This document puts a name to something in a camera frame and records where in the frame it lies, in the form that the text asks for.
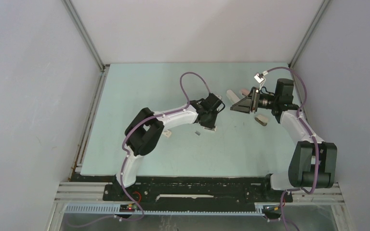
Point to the left aluminium frame post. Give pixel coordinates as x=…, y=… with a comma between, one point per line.
x=77, y=21

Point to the long white stapler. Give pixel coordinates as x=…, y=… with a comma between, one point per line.
x=232, y=97

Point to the staple box tray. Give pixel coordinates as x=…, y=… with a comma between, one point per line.
x=211, y=129

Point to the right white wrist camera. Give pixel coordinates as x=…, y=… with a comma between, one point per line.
x=260, y=78

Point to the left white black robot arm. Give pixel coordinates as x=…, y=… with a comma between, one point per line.
x=144, y=132

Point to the right aluminium frame post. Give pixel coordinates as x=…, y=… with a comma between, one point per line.
x=310, y=31

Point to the beige brown mini stapler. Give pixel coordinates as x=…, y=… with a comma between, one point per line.
x=262, y=120

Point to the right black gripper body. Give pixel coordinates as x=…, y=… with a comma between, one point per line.
x=256, y=99

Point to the white staple box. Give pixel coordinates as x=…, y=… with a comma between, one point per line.
x=167, y=133

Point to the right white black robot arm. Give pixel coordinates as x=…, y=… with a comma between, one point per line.
x=313, y=162

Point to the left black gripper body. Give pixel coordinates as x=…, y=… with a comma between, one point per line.
x=209, y=121

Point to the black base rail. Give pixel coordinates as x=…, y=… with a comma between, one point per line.
x=195, y=194

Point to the aluminium frame post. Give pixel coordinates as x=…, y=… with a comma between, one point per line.
x=310, y=31
x=77, y=21

